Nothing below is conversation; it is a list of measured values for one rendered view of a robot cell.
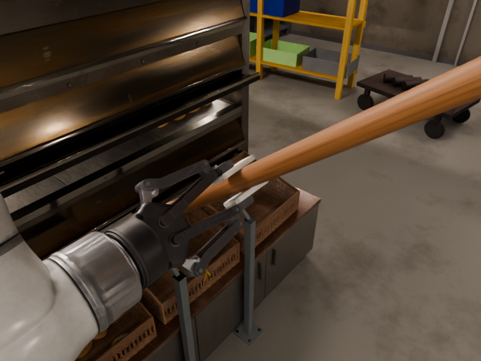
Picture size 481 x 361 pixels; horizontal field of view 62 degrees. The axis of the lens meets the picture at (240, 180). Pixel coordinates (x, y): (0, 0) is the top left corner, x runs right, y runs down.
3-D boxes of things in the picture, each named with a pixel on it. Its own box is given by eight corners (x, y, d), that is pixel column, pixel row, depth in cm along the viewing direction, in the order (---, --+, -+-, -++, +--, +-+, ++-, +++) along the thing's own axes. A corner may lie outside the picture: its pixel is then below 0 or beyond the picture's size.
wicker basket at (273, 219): (187, 221, 255) (184, 186, 238) (243, 181, 290) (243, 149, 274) (246, 257, 229) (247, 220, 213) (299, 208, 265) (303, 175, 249)
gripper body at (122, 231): (88, 235, 45) (152, 197, 51) (127, 297, 46) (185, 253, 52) (111, 223, 39) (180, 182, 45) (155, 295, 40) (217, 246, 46)
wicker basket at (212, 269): (107, 275, 218) (96, 238, 202) (184, 223, 253) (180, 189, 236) (164, 327, 192) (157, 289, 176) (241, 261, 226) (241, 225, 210)
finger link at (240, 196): (235, 198, 52) (237, 203, 52) (267, 176, 57) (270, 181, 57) (222, 203, 55) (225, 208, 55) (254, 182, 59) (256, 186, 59)
